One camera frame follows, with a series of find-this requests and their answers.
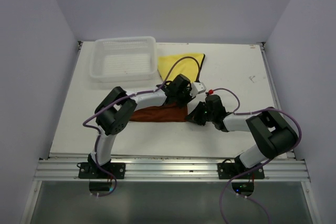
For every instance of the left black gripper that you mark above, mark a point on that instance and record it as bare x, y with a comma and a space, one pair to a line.
188, 89

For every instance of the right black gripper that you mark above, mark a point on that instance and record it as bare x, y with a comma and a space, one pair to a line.
195, 115

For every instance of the brown towel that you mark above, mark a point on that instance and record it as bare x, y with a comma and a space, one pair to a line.
158, 114

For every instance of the yellow towel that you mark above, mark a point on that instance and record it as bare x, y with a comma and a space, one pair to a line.
187, 67

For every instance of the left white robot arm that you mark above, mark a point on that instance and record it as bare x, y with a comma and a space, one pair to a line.
114, 112

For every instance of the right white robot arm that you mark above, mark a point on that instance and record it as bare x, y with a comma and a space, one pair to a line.
272, 134

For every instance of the white plastic basket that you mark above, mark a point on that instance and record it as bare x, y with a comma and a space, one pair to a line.
123, 59

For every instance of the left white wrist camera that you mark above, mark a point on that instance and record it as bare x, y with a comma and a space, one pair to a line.
197, 88

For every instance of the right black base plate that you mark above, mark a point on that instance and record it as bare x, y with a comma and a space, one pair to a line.
228, 169

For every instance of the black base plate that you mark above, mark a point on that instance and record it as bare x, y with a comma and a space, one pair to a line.
91, 171
228, 169

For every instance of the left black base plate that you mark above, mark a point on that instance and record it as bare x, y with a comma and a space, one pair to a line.
91, 171

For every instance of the aluminium mounting rail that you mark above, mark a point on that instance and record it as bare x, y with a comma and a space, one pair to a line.
168, 169

